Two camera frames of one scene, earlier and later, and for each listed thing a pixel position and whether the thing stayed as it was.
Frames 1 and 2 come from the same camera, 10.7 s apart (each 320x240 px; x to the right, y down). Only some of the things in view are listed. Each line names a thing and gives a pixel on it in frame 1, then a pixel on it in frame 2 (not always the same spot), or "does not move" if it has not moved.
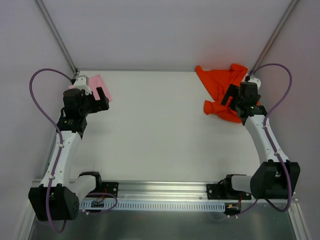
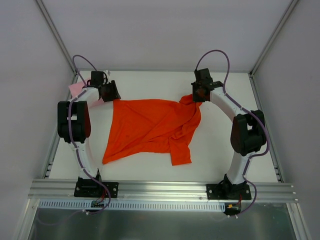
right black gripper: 235,99 -> 198,93
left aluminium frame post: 42,7 does not move
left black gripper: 97,103 -> 111,92
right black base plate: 218,191 does not move
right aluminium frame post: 274,36 does not move
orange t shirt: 219,81 -> 149,126
